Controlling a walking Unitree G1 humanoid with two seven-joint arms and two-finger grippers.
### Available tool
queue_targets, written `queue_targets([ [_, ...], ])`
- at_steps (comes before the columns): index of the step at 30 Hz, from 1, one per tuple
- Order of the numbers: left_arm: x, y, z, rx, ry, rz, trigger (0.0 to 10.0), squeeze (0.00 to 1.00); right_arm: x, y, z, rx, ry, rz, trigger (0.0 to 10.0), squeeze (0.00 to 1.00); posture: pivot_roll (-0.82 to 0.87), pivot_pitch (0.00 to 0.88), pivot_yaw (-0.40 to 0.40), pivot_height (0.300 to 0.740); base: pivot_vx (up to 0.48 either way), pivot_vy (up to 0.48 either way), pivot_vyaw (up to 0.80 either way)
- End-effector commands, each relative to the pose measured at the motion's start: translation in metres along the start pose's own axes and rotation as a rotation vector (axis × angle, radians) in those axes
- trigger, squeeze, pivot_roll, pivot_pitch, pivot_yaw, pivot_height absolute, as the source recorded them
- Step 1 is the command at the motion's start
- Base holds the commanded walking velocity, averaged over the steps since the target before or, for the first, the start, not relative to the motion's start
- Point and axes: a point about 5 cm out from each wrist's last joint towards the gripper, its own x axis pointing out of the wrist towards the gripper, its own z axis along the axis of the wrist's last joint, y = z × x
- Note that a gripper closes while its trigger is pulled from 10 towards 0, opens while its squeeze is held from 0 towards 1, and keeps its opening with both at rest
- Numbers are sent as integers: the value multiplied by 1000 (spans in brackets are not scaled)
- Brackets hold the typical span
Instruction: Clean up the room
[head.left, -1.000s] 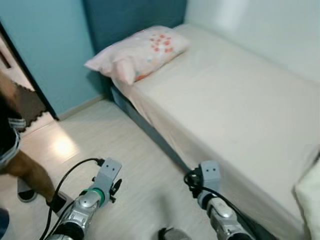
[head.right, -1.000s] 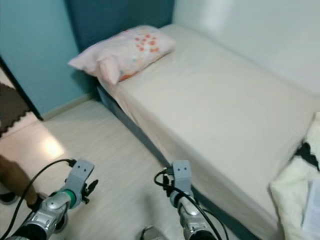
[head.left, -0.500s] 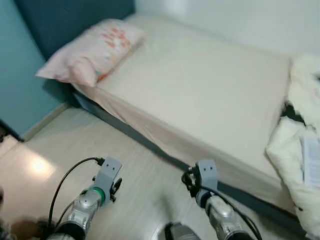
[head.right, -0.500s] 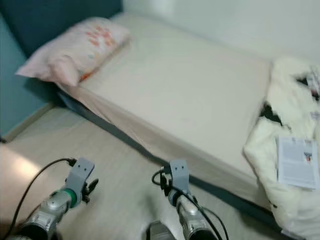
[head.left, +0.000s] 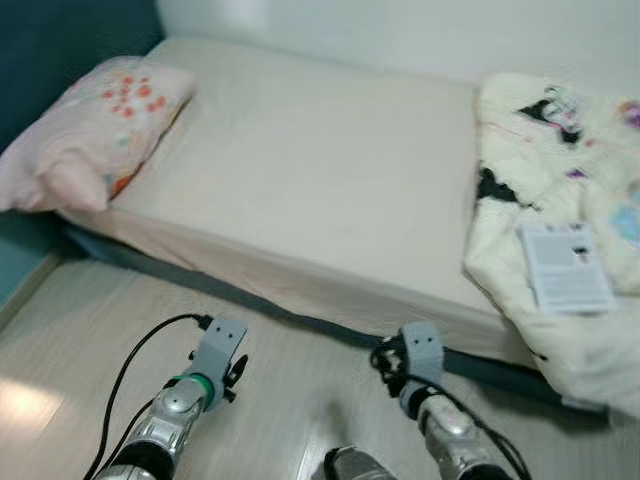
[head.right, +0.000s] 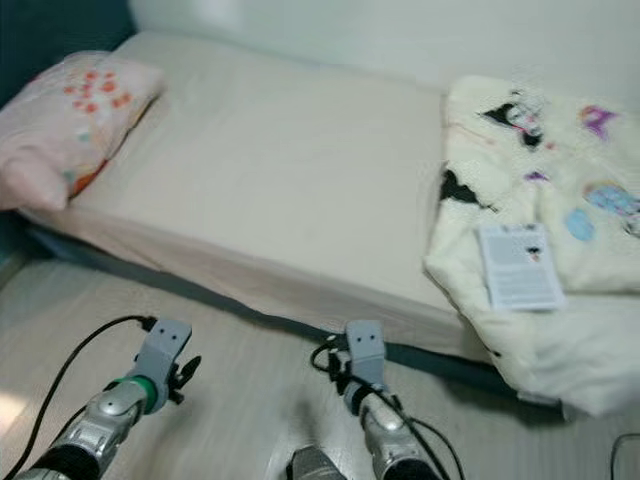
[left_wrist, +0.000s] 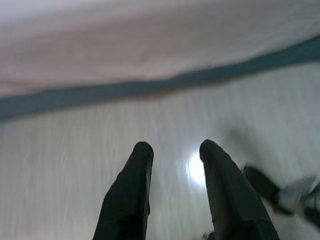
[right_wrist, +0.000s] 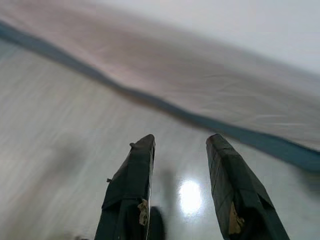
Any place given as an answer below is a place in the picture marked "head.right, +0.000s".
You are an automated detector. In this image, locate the grey robot right leg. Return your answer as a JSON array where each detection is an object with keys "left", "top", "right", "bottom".
[{"left": 285, "top": 445, "right": 351, "bottom": 480}]

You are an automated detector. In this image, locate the cream sheeted mattress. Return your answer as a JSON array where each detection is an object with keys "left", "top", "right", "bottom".
[{"left": 20, "top": 30, "right": 501, "bottom": 366}]

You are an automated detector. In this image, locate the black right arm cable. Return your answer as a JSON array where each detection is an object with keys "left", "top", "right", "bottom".
[{"left": 310, "top": 335, "right": 466, "bottom": 480}]

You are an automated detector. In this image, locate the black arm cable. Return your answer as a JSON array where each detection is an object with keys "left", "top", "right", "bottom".
[
  {"left": 5, "top": 315, "right": 158, "bottom": 480},
  {"left": 310, "top": 335, "right": 466, "bottom": 480}
]

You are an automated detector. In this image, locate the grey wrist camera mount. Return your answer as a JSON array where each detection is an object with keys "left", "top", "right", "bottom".
[
  {"left": 132, "top": 318, "right": 193, "bottom": 386},
  {"left": 345, "top": 320, "right": 388, "bottom": 386}
]

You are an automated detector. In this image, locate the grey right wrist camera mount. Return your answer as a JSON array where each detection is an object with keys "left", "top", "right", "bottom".
[{"left": 345, "top": 320, "right": 388, "bottom": 386}]

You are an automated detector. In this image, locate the teal upholstered bed headboard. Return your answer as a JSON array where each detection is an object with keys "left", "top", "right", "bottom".
[{"left": 0, "top": 0, "right": 136, "bottom": 111}]

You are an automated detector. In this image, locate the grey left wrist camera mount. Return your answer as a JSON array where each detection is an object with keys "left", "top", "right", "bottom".
[{"left": 132, "top": 318, "right": 193, "bottom": 386}]

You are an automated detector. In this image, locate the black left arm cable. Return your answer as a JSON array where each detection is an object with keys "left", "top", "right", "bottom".
[{"left": 5, "top": 315, "right": 158, "bottom": 480}]

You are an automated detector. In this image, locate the white book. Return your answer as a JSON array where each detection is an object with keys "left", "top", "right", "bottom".
[{"left": 477, "top": 222, "right": 568, "bottom": 313}]

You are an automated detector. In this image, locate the pink patterned pillow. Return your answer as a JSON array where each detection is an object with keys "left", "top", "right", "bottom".
[{"left": 0, "top": 50, "right": 167, "bottom": 213}]

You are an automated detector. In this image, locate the cream cartoon print blanket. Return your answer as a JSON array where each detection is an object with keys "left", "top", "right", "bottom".
[{"left": 423, "top": 75, "right": 640, "bottom": 419}]

